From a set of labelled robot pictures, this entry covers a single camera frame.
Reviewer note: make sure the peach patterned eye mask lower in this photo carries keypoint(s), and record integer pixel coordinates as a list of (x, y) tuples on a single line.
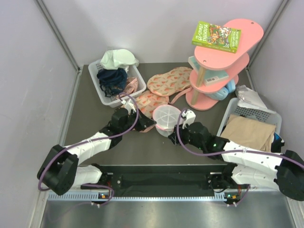
[(146, 103)]

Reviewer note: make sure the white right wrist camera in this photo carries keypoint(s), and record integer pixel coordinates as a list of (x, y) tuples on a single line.
[(188, 117)]

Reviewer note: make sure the white mesh pink-trim laundry bag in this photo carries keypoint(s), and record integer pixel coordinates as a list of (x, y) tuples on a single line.
[(166, 117)]

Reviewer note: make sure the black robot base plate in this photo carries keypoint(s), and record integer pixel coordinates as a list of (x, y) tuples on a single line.
[(190, 180)]

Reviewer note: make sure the white plastic basket right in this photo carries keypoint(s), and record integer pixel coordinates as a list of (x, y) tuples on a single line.
[(268, 116)]

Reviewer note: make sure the white plastic basket left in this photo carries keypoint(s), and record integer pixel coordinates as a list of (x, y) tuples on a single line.
[(113, 102)]

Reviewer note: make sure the peach patterned eye mask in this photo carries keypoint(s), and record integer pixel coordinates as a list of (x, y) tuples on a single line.
[(146, 103), (172, 82)]

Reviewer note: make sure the beige folded garment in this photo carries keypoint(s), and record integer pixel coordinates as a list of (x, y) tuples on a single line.
[(249, 133)]

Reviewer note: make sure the navy lace garment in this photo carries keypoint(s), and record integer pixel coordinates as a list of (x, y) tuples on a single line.
[(112, 82)]

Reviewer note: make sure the white plastic basket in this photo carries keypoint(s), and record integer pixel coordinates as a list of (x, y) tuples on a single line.
[(268, 116), (113, 102)]

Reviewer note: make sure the grey slotted cable duct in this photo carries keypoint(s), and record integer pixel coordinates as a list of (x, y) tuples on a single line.
[(104, 196)]

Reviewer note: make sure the pink lace garment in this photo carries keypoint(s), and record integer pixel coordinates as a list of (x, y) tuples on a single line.
[(127, 85)]

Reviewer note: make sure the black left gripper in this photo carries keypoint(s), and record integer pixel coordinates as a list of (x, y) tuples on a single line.
[(143, 122)]

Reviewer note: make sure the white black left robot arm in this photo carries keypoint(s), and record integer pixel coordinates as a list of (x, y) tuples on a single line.
[(62, 170)]

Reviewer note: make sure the light blue headphones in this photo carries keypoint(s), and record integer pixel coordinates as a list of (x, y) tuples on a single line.
[(223, 92)]

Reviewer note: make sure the pink three-tier wooden shelf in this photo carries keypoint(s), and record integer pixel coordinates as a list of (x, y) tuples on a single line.
[(216, 60)]

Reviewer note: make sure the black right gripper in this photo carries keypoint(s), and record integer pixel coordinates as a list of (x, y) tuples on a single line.
[(182, 131)]

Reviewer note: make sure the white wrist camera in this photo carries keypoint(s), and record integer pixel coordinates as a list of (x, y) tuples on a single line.
[(188, 117), (130, 106)]

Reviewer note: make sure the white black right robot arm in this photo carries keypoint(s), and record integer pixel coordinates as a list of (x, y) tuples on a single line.
[(280, 171)]

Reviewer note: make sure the black blue garment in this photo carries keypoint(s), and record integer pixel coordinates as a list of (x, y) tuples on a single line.
[(277, 143)]

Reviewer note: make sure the green treehouse book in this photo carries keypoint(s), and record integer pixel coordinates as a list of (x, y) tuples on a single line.
[(216, 37)]

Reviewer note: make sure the peach patterned eye mask upper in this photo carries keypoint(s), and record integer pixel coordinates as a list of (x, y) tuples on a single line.
[(172, 82)]

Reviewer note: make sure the light blue book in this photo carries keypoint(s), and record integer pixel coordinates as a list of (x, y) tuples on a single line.
[(211, 76)]

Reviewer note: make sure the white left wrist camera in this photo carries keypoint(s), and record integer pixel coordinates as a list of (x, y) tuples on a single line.
[(130, 106)]

